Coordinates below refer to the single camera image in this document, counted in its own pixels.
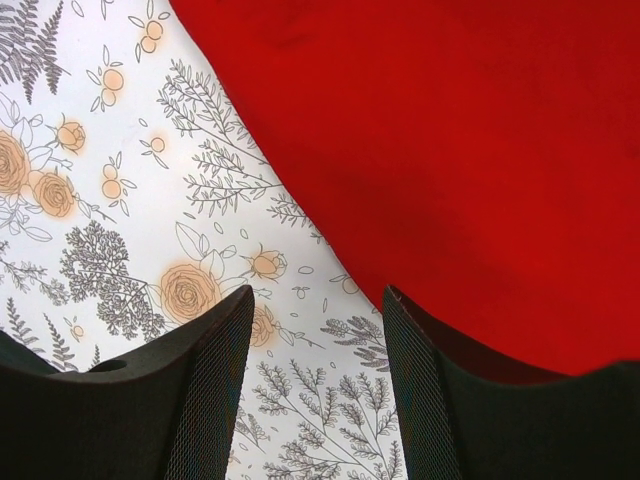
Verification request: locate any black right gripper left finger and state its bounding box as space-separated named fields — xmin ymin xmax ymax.
xmin=1 ymin=286 xmax=254 ymax=479

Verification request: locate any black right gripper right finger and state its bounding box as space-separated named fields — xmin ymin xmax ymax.
xmin=383 ymin=286 xmax=639 ymax=479

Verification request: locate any red t shirt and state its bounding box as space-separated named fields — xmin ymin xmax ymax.
xmin=173 ymin=1 xmax=639 ymax=375

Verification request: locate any floral patterned table mat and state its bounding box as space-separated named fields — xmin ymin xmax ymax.
xmin=1 ymin=1 xmax=406 ymax=479

